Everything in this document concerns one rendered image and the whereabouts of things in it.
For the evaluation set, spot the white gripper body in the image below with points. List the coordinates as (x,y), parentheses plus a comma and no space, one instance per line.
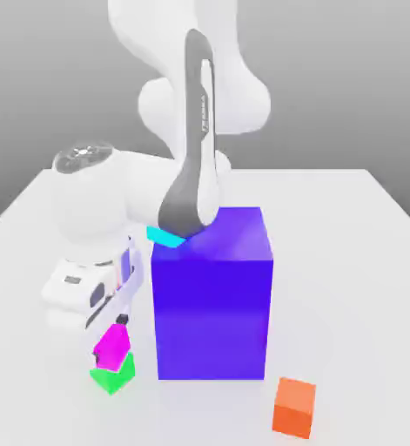
(121,299)

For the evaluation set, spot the small green cube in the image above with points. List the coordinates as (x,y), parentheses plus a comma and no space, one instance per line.
(115,379)

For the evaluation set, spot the small orange cube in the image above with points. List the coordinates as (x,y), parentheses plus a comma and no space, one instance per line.
(293,407)

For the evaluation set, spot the large blue box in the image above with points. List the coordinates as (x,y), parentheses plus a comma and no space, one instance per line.
(211,313)

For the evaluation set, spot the small magenta cube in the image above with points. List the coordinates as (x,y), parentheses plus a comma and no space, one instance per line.
(112,348)

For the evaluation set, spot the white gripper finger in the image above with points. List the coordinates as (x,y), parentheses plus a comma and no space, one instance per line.
(95,356)
(122,318)

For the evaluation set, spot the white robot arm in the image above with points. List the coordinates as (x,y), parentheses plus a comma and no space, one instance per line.
(190,104)

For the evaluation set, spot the small cyan cube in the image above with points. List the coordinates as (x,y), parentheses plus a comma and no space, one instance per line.
(162,237)

